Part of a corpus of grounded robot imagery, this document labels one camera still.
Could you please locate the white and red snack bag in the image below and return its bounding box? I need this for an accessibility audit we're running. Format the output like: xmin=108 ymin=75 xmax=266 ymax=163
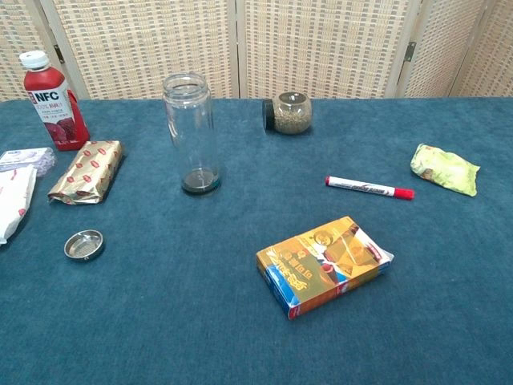
xmin=0 ymin=164 xmax=38 ymax=245

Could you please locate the woven folding screen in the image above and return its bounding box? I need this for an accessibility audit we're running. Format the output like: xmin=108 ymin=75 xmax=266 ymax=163
xmin=0 ymin=0 xmax=513 ymax=102

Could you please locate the red whiteboard marker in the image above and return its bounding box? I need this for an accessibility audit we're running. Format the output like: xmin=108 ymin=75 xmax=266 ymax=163
xmin=325 ymin=176 xmax=416 ymax=201

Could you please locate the small clear plastic packet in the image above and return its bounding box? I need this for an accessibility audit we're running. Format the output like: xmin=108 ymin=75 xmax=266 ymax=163
xmin=0 ymin=147 xmax=58 ymax=178

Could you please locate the blue table cloth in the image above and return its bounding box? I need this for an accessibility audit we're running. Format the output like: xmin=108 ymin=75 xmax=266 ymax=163
xmin=0 ymin=95 xmax=513 ymax=385

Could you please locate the tall clear glass jar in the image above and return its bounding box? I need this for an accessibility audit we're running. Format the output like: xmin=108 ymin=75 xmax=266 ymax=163
xmin=161 ymin=71 xmax=222 ymax=197

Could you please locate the red NFC juice bottle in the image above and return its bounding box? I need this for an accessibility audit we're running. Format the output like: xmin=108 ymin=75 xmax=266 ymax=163
xmin=18 ymin=51 xmax=91 ymax=152

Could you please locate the gold foil snack packet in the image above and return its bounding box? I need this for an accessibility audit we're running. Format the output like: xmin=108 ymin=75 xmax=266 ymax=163
xmin=46 ymin=140 xmax=124 ymax=205

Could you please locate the orange and blue carton box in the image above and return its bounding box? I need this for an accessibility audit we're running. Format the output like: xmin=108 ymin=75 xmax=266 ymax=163
xmin=256 ymin=216 xmax=395 ymax=321

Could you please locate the glass jar with black lid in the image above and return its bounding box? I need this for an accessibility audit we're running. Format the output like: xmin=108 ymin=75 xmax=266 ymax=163
xmin=261 ymin=91 xmax=313 ymax=136

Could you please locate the round metal strainer lid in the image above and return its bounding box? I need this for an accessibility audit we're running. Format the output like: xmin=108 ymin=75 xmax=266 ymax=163
xmin=63 ymin=229 xmax=106 ymax=263

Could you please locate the crumpled green snack bag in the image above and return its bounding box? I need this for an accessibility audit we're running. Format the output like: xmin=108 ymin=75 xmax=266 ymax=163
xmin=410 ymin=143 xmax=481 ymax=197

